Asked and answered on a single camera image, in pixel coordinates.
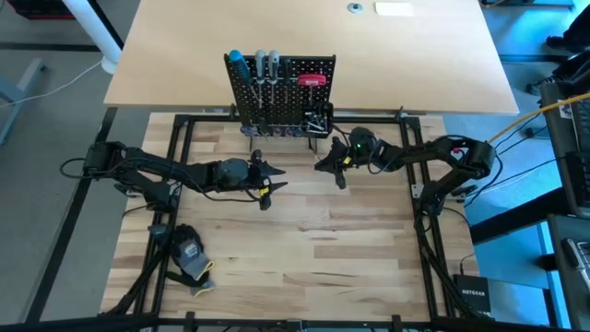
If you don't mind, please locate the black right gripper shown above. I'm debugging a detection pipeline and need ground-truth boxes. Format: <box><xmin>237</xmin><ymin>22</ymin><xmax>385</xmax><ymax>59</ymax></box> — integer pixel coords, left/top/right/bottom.
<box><xmin>313</xmin><ymin>126</ymin><xmax>384</xmax><ymax>174</ymax></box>

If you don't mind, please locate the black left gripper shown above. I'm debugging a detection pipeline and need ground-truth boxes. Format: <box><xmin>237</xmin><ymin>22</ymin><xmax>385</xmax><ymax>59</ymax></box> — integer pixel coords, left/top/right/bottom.
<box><xmin>214</xmin><ymin>148</ymin><xmax>289</xmax><ymax>196</ymax></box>

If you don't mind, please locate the grey black handled screwdriver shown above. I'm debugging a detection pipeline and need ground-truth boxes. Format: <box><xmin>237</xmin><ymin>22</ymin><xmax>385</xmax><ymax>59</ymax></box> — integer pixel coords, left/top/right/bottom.
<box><xmin>254</xmin><ymin>48</ymin><xmax>267</xmax><ymax>110</ymax></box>
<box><xmin>267</xmin><ymin>49</ymin><xmax>281</xmax><ymax>106</ymax></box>

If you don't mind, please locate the teal black handled screwdriver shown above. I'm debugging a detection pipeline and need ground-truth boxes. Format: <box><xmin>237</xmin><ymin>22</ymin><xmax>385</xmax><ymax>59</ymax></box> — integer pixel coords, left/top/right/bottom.
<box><xmin>229</xmin><ymin>48</ymin><xmax>262</xmax><ymax>108</ymax></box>

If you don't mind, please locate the black pegboard bin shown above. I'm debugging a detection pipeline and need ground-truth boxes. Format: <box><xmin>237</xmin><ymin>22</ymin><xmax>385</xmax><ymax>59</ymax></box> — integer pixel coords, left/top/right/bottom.
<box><xmin>300</xmin><ymin>101</ymin><xmax>335</xmax><ymax>139</ymax></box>

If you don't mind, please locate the black metal pegboard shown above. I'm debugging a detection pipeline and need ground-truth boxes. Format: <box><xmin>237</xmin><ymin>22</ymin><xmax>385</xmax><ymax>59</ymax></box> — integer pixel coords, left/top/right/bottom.
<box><xmin>223</xmin><ymin>53</ymin><xmax>337</xmax><ymax>153</ymax></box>

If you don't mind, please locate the grey black work glove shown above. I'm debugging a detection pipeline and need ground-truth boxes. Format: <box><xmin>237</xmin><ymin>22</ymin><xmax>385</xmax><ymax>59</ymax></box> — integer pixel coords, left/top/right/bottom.
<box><xmin>164</xmin><ymin>270</ymin><xmax>217</xmax><ymax>298</ymax></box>
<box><xmin>169</xmin><ymin>223</ymin><xmax>217</xmax><ymax>283</ymax></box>

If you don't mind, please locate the white pad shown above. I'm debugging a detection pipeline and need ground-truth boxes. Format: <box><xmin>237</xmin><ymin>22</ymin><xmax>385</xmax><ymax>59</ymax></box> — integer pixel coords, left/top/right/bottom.
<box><xmin>373</xmin><ymin>1</ymin><xmax>416</xmax><ymax>18</ymax></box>

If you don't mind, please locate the light wooden desk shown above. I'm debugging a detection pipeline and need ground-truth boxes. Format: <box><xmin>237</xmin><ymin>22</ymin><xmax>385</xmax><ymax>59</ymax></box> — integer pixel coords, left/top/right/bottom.
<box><xmin>103</xmin><ymin>0</ymin><xmax>521</xmax><ymax>116</ymax></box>

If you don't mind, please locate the black equipment cart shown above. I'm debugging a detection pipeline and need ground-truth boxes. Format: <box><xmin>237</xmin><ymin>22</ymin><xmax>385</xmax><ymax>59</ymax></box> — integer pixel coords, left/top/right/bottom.
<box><xmin>537</xmin><ymin>77</ymin><xmax>590</xmax><ymax>332</ymax></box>

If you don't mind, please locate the grey desk foot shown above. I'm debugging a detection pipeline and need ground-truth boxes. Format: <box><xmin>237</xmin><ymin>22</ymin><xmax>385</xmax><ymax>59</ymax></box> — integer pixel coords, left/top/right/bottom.
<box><xmin>0</xmin><ymin>57</ymin><xmax>47</xmax><ymax>147</ymax></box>

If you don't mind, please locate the person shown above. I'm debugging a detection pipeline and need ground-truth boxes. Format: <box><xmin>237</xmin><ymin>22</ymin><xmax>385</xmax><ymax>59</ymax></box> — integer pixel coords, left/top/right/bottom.
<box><xmin>525</xmin><ymin>4</ymin><xmax>590</xmax><ymax>96</ymax></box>

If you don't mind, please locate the red crate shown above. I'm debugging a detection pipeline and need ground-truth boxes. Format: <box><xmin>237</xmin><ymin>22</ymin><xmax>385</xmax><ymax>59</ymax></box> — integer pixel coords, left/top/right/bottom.
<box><xmin>7</xmin><ymin>0</ymin><xmax>77</xmax><ymax>20</ymax></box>

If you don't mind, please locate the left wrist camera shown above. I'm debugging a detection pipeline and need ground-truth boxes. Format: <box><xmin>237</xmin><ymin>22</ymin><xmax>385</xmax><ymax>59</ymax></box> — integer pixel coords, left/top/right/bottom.
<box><xmin>257</xmin><ymin>186</ymin><xmax>274</xmax><ymax>212</ymax></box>

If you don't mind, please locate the wire ring hook rail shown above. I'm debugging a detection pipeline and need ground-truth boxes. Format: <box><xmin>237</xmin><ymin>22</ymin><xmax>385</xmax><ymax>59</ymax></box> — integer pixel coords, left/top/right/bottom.
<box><xmin>263</xmin><ymin>122</ymin><xmax>304</xmax><ymax>139</ymax></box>

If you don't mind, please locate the straight wire tool rail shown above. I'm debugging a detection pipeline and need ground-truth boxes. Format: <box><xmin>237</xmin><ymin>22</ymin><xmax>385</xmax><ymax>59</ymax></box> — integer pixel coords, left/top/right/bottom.
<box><xmin>252</xmin><ymin>75</ymin><xmax>325</xmax><ymax>86</ymax></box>

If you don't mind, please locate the black aluminium table frame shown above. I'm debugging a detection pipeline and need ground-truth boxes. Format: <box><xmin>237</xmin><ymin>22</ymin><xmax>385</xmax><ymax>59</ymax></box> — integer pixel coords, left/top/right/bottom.
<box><xmin>99</xmin><ymin>104</ymin><xmax>492</xmax><ymax>332</ymax></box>

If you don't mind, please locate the black network switch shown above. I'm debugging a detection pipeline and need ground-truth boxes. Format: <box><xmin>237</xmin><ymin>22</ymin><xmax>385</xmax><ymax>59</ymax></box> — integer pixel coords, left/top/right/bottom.
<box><xmin>452</xmin><ymin>273</ymin><xmax>492</xmax><ymax>315</ymax></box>

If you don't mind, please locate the yellow cable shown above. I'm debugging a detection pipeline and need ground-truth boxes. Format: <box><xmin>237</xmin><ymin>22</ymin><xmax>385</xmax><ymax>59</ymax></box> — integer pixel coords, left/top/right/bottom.
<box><xmin>488</xmin><ymin>90</ymin><xmax>590</xmax><ymax>145</ymax></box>

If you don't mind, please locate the white floor cable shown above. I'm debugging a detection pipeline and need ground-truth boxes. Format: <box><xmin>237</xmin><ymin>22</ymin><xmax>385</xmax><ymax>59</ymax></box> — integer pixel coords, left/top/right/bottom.
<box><xmin>0</xmin><ymin>58</ymin><xmax>106</xmax><ymax>112</ymax></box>

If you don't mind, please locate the white round post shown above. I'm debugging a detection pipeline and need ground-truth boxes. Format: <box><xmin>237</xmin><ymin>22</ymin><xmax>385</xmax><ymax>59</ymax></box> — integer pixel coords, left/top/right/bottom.
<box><xmin>61</xmin><ymin>0</ymin><xmax>125</xmax><ymax>76</ymax></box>

